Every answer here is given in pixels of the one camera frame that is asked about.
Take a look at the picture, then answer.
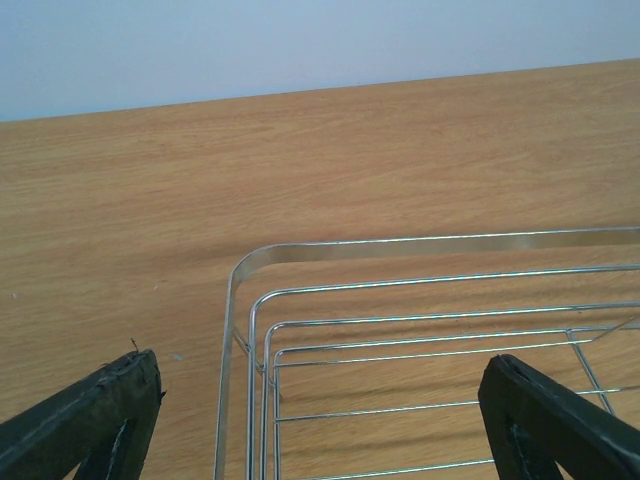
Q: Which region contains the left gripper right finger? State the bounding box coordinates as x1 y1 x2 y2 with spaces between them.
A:
478 354 639 479

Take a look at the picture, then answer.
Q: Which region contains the chrome wire dish rack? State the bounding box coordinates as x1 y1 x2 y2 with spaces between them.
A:
214 226 639 479

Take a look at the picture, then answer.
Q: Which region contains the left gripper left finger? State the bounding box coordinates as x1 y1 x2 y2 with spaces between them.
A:
1 349 163 479

